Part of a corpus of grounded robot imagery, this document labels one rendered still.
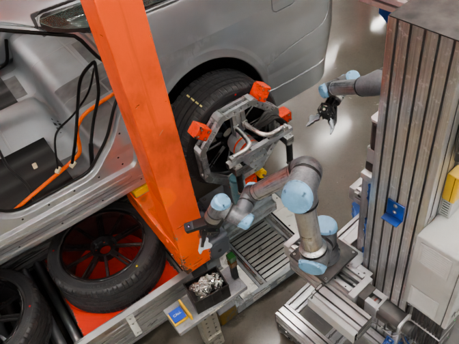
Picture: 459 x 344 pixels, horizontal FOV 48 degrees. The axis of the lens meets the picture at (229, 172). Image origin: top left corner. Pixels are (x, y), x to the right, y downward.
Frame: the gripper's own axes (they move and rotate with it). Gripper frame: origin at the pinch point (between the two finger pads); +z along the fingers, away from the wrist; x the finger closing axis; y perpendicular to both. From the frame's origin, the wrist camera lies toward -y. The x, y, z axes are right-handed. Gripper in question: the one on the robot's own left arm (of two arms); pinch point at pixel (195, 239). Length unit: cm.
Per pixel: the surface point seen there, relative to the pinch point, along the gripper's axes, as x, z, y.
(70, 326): -4, 92, -50
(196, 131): 56, -13, 6
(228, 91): 75, -24, 24
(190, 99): 78, -12, 7
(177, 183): 17.1, -21.6, -11.5
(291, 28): 111, -42, 63
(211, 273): -2.3, 33.4, 17.3
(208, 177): 48, 18, 20
